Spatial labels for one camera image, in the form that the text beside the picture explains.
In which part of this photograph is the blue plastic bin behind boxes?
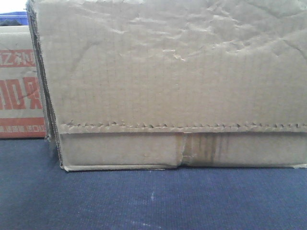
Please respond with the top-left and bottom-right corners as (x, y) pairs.
(0, 11), (28, 26)

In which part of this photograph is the large plain cardboard box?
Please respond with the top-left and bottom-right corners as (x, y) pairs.
(26, 0), (307, 171)

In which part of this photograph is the cardboard box with red print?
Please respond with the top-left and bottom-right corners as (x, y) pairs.
(0, 26), (46, 138)

